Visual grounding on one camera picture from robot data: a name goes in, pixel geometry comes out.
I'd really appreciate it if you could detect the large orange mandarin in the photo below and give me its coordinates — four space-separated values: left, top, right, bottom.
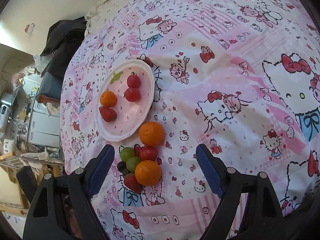
135 160 162 186

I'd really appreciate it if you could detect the dark purple grape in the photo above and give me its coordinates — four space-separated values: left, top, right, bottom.
117 161 126 173

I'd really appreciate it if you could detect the grey orange cushion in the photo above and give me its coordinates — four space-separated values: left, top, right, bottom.
35 72 63 103

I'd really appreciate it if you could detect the black jacket pile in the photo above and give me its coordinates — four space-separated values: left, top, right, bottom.
40 17 87 79

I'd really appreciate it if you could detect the small orange mandarin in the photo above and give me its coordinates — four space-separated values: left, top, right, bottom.
100 90 117 107

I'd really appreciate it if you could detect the pink Hello Kitty blanket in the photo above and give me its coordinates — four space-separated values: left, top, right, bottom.
60 0 319 239

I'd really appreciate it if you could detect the cream bed sheet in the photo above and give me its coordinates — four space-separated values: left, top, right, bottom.
85 0 132 37

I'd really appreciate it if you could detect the green grape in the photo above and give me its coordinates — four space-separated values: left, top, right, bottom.
126 157 140 173
120 147 135 163

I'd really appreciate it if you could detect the red strawberry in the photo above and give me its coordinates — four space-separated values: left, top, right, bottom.
99 106 117 122
124 173 143 193

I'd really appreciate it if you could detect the pink strawberry plate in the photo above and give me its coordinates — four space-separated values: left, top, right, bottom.
94 60 155 142

